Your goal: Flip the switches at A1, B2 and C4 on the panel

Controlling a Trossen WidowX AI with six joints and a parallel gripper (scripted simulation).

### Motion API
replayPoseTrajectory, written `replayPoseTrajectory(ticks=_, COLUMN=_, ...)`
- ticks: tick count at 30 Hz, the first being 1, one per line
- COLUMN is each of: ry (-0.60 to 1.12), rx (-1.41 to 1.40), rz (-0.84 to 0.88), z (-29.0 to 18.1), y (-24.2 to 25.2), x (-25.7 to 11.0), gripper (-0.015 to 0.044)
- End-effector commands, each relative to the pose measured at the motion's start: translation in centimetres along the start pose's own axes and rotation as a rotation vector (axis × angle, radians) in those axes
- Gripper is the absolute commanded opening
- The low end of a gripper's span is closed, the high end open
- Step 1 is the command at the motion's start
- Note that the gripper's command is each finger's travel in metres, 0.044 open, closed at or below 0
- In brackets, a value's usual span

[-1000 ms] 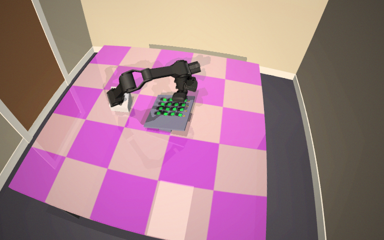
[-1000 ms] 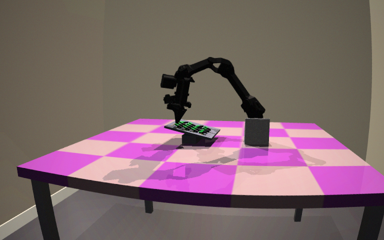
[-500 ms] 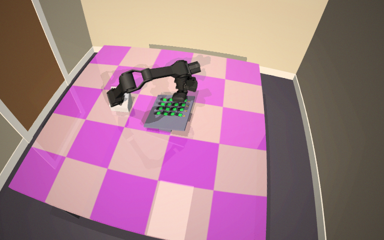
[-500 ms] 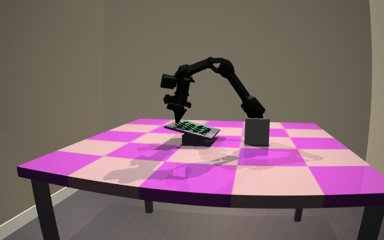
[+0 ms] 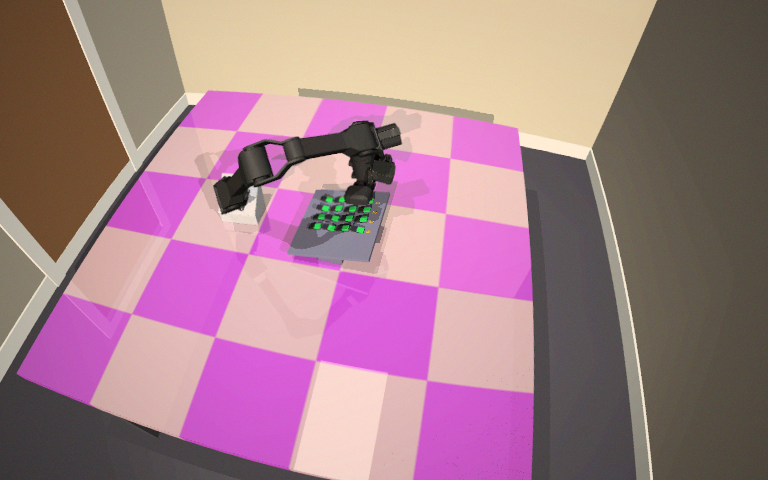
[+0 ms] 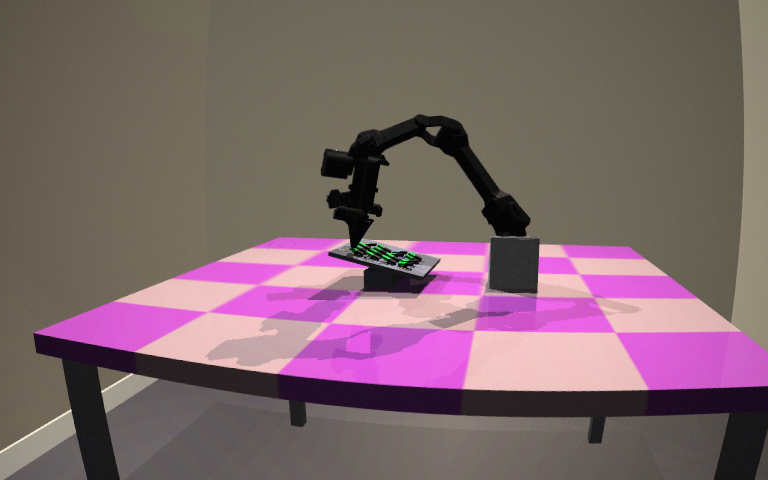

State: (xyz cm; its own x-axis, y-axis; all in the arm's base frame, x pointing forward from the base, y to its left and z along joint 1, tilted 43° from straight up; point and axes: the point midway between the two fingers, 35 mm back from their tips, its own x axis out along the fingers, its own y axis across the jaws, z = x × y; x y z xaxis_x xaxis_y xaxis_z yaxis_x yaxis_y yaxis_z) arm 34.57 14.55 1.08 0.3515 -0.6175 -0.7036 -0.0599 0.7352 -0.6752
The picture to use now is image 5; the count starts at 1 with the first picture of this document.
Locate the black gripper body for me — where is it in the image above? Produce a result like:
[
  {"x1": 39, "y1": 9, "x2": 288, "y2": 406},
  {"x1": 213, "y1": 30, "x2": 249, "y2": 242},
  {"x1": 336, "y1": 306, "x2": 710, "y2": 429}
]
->
[{"x1": 343, "y1": 153, "x2": 384, "y2": 205}]

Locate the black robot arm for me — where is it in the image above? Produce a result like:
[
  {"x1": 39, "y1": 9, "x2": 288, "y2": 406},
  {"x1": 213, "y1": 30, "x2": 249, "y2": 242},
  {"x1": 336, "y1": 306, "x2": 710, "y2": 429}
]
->
[{"x1": 213, "y1": 120, "x2": 403, "y2": 215}]

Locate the grey switch panel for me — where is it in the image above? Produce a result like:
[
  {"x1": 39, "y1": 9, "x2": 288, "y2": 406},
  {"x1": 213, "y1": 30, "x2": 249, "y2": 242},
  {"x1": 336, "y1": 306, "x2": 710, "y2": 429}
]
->
[{"x1": 287, "y1": 190, "x2": 390, "y2": 265}]

